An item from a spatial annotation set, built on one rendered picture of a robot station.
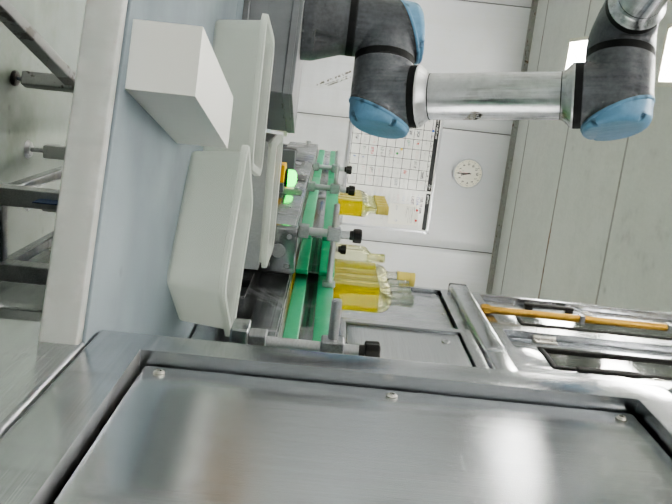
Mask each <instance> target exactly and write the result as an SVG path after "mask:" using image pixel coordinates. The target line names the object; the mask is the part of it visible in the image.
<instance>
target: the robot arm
mask: <svg viewBox="0 0 672 504"><path fill-rule="evenodd" d="M667 2H668V0H605V2H604V4H603V5H602V7H601V9H600V11H599V13H598V15H597V17H596V20H595V22H594V24H593V26H592V29H591V32H590V34H589V38H588V41H587V46H586V54H585V62H574V63H573V64H571V65H570V66H569V67H568V68H567V69H566V70H564V71H536V72H473V73H429V72H428V71H427V70H426V69H425V68H424V67H423V66H422V65H417V64H420V63H421V61H422V59H423V54H424V41H425V20H424V13H423V10H422V8H421V6H420V5H419V4H418V3H416V2H412V1H406V0H305V2H304V11H303V20H302V31H301V44H300V60H306V61H313V60H318V59H323V58H328V57H333V56H338V55H342V56H351V57H355V59H354V67H353V76H352V85H351V94H350V98H349V103H350V105H349V119H350V121H351V123H352V124H353V125H354V126H355V127H356V128H357V129H359V130H361V131H362V132H365V133H367V134H370V135H373V136H377V137H381V138H387V139H399V138H404V137H406V136H407V134H408V133H409V128H421V127H422V126H423V125H424V124H425V123H426V122H427V121H428V120H561V121H563V122H564V123H565V124H566V125H567V126H568V127H569V128H570V129H580V132H581V133H582V136H583V137H584V138H586V139H589V140H593V139H594V140H595V141H611V140H618V139H623V138H627V137H630V136H633V135H635V134H638V133H640V132H642V131H643V130H645V129H646V128H647V127H648V126H649V125H650V123H651V121H652V118H653V107H654V104H655V97H654V87H655V59H656V58H655V57H656V38H657V29H658V24H659V22H660V21H661V19H662V18H663V16H664V14H665V12H666V7H667Z"/></svg>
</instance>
